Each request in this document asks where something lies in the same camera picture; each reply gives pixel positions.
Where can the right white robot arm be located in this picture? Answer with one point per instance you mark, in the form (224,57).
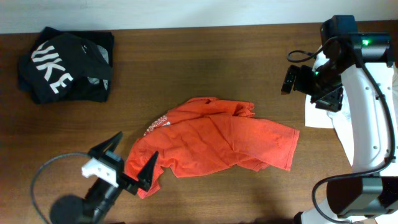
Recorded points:
(354,197)

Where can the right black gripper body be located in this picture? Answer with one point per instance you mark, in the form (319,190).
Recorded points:
(321,86)

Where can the black Nike t-shirt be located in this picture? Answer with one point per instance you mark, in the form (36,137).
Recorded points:
(59,65)

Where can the red orange soccer t-shirt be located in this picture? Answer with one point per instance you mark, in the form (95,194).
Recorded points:
(207,135)

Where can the white graphic t-shirt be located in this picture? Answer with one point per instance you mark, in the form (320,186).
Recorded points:
(339,124)

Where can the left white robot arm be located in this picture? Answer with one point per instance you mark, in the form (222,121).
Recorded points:
(92,208)

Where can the black folded garment underneath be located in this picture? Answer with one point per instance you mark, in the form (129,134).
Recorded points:
(99,90)

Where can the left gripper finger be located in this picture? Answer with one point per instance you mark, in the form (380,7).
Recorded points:
(108,145)
(145,176)

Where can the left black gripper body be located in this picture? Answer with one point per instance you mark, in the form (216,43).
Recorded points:
(130,185)

